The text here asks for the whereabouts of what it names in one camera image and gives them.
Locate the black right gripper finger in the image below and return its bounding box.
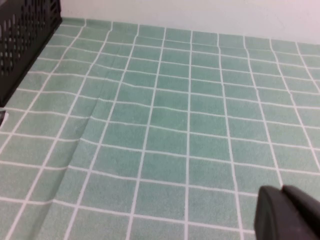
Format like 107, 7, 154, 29
253, 184, 320, 240

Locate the black perforated book holder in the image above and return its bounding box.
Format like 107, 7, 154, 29
0, 0, 63, 108

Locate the green white checkered tablecloth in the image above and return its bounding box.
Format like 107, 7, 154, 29
0, 17, 320, 240

